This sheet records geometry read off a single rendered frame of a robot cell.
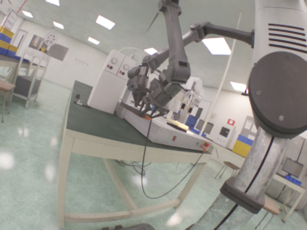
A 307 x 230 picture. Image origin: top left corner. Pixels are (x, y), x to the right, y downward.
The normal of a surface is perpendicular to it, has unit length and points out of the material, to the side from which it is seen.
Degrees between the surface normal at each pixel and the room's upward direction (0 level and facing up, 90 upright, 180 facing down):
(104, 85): 90
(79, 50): 90
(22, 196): 0
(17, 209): 0
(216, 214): 90
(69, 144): 90
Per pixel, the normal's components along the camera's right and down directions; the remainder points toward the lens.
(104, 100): 0.55, 0.29
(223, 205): -0.72, -0.27
